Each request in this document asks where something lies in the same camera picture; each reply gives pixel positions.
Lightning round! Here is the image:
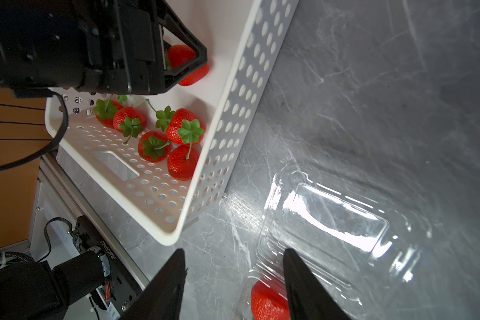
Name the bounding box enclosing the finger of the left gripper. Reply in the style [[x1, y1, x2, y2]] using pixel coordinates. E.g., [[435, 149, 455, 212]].
[[156, 1, 208, 86]]

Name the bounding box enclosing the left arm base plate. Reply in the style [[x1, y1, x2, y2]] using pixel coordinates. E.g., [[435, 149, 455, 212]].
[[73, 215, 149, 319]]

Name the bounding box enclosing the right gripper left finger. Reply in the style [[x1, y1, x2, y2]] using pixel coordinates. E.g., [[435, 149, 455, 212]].
[[121, 249, 187, 320]]

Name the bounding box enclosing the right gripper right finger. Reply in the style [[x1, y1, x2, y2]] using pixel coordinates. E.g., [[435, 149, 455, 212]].
[[283, 248, 349, 319]]

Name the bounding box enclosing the clear plastic clamshell container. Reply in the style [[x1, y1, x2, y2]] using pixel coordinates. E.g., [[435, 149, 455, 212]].
[[232, 163, 432, 319]]

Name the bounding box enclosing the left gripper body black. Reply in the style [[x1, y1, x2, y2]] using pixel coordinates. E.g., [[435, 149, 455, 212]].
[[0, 1, 167, 95]]

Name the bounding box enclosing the white perforated plastic basket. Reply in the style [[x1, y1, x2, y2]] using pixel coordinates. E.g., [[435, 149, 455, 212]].
[[58, 1, 297, 245]]

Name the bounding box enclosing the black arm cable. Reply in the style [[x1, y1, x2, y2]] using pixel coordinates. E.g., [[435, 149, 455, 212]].
[[0, 91, 69, 175]]

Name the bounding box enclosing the red strawberry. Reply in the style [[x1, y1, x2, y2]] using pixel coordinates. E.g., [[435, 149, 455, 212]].
[[251, 281, 290, 320], [138, 131, 172, 163], [167, 44, 210, 87], [113, 107, 147, 138], [155, 106, 206, 145], [93, 99, 123, 129], [167, 145, 199, 181]]

